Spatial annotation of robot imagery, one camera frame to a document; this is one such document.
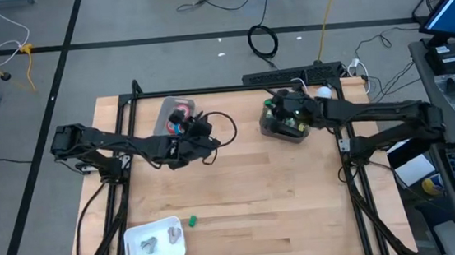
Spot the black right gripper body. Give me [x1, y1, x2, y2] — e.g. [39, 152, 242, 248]
[269, 86, 324, 135]

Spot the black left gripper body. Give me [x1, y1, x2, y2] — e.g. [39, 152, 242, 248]
[165, 132, 222, 169]

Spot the pink tape roll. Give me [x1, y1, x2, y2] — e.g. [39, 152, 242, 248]
[174, 103, 193, 118]

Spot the light grey plastic bin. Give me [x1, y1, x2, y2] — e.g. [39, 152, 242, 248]
[149, 93, 199, 138]

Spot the white bulb table lamp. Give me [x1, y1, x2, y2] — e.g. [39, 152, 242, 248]
[314, 86, 334, 101]

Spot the black perforated box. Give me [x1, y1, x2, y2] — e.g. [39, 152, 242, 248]
[240, 61, 345, 90]

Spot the smoky grey translucent bin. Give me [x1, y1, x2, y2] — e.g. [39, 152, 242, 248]
[257, 94, 316, 148]

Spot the white paper box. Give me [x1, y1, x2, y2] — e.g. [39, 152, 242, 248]
[393, 152, 439, 188]

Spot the yellow and blue object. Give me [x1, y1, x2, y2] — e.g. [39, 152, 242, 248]
[420, 174, 446, 199]

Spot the black mini computer box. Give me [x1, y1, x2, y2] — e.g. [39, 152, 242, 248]
[424, 43, 455, 78]

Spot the white lamp cable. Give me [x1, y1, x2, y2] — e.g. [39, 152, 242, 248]
[290, 76, 310, 96]

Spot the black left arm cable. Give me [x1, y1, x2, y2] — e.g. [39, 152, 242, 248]
[197, 109, 241, 167]

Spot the black aluminium table frame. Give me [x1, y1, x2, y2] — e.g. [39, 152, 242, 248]
[58, 55, 420, 255]

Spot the white plug with cable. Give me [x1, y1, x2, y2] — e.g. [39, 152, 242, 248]
[345, 57, 373, 96]

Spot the black base cable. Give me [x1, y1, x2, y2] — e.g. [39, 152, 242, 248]
[69, 181, 114, 255]
[337, 159, 382, 185]

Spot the coiled black cable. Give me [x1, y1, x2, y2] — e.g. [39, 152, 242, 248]
[244, 0, 281, 71]

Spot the yellow extension cable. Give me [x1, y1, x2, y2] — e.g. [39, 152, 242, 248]
[311, 0, 351, 64]

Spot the white floor cable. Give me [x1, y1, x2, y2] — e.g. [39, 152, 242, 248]
[0, 0, 35, 68]

